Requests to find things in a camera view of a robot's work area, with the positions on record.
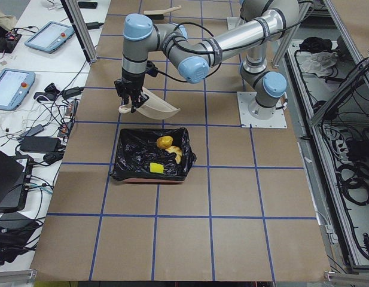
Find cream hand brush black bristles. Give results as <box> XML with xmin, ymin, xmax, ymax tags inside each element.
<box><xmin>143</xmin><ymin>5</ymin><xmax>182</xmax><ymax>20</ymax></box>

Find upper teach pendant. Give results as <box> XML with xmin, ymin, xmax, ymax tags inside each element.
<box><xmin>25</xmin><ymin>21</ymin><xmax>75</xmax><ymax>53</ymax></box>

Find pale curved melon slice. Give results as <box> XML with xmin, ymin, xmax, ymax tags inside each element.
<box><xmin>165</xmin><ymin>145</ymin><xmax>182</xmax><ymax>164</ymax></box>

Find black power brick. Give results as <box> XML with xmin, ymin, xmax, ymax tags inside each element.
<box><xmin>20</xmin><ymin>136</ymin><xmax>61</xmax><ymax>153</ymax></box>

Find aluminium frame post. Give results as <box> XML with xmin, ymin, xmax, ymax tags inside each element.
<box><xmin>61</xmin><ymin>0</ymin><xmax>97</xmax><ymax>64</ymax></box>

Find teach pendant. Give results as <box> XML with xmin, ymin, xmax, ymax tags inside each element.
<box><xmin>25</xmin><ymin>21</ymin><xmax>75</xmax><ymax>53</ymax></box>
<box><xmin>0</xmin><ymin>68</ymin><xmax>35</xmax><ymax>111</ymax></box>

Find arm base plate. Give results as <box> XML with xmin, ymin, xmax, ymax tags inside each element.
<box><xmin>237</xmin><ymin>91</ymin><xmax>287</xmax><ymax>129</ymax></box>

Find brown potato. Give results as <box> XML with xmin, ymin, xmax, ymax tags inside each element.
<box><xmin>156</xmin><ymin>136</ymin><xmax>173</xmax><ymax>149</ymax></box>

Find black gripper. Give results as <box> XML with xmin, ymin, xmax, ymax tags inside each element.
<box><xmin>114</xmin><ymin>76</ymin><xmax>150</xmax><ymax>113</ymax></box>

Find lower teach pendant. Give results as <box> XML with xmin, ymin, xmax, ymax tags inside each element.
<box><xmin>0</xmin><ymin>68</ymin><xmax>35</xmax><ymax>111</ymax></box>

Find yellow green sponge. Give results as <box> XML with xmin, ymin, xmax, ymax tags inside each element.
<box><xmin>150</xmin><ymin>162</ymin><xmax>164</xmax><ymax>174</ymax></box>

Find black laptop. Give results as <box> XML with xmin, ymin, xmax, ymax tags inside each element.
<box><xmin>0</xmin><ymin>150</ymin><xmax>33</xmax><ymax>213</ymax></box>

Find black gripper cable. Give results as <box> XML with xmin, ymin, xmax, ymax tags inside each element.
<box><xmin>148</xmin><ymin>21</ymin><xmax>216</xmax><ymax>84</ymax></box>

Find cream plastic dustpan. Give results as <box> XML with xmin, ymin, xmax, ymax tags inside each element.
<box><xmin>136</xmin><ymin>87</ymin><xmax>181</xmax><ymax>120</ymax></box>

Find bin with black liner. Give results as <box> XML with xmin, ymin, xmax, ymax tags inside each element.
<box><xmin>111</xmin><ymin>127</ymin><xmax>196</xmax><ymax>183</ymax></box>

